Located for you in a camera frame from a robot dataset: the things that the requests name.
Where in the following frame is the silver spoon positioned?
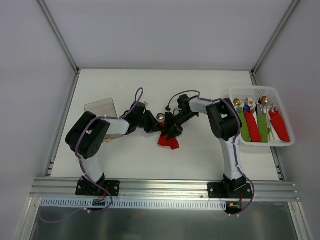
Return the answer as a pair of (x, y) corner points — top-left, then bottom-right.
(156, 113), (166, 123)

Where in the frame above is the red paper napkin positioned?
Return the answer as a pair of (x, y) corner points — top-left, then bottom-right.
(157, 130), (180, 150)

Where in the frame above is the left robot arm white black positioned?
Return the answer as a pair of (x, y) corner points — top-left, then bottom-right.
(65, 102), (163, 196)

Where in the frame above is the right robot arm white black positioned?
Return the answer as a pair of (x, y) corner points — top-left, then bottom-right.
(161, 92), (252, 199)

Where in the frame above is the green rolled napkin left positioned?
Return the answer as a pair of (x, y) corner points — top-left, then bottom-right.
(237, 107), (252, 142)

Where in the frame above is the green rolled napkin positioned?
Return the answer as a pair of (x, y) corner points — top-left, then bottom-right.
(257, 110), (270, 143)
(237, 107), (252, 142)

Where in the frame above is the red rolled napkin left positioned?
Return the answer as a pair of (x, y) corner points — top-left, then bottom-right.
(244, 111), (262, 143)

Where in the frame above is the red rolled napkin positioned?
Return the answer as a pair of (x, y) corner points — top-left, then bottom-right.
(244, 111), (262, 143)
(268, 110), (290, 143)

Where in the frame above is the green rolled napkin middle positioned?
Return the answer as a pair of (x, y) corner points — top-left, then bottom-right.
(257, 110), (270, 143)

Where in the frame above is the white rolled napkin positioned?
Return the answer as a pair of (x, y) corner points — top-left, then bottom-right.
(267, 115), (283, 143)

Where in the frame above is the red rolled napkin right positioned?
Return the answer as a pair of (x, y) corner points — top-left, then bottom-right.
(268, 110), (290, 143)

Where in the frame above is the clear acrylic utensil box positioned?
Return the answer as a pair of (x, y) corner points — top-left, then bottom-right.
(83, 96), (124, 142)

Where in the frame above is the gold spoon in basket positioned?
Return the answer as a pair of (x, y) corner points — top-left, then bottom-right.
(233, 98), (242, 107)

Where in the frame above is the copper spoon in basket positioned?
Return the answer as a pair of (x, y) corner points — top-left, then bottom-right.
(260, 96), (268, 108)

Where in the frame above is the white plastic basket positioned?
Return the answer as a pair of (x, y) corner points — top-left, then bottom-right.
(229, 85), (295, 147)

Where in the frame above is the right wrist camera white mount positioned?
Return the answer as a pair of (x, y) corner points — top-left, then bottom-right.
(165, 105), (171, 112)

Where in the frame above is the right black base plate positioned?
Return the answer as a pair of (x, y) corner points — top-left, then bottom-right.
(207, 181), (253, 199)

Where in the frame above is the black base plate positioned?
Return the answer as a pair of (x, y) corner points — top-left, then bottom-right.
(75, 177), (120, 197)
(207, 181), (253, 199)

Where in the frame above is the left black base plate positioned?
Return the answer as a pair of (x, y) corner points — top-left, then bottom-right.
(75, 177), (120, 197)

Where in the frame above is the white slotted cable duct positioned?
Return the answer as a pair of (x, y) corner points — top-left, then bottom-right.
(40, 197), (227, 211)

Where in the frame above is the right aluminium frame post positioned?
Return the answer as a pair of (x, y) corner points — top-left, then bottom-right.
(251, 0), (301, 76)

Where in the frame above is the aluminium frame post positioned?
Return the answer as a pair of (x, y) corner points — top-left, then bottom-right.
(251, 0), (301, 76)
(36, 0), (79, 73)

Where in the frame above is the aluminium rail front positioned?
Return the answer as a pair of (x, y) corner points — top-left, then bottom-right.
(29, 177), (301, 202)

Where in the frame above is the left aluminium frame post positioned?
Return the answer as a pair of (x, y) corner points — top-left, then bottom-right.
(36, 0), (79, 73)

